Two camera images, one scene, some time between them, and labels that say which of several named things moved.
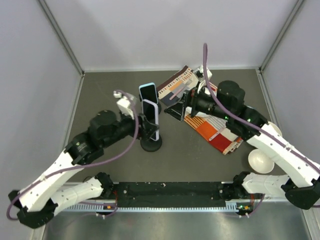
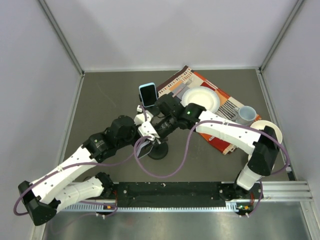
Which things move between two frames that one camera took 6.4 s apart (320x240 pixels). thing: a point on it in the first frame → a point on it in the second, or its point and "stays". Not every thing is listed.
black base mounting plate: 173,194 stays
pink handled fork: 188,82 stays
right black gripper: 190,99 → 160,134
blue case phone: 148,91 stays
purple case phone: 150,110 → 145,149
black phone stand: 151,145 → 158,151
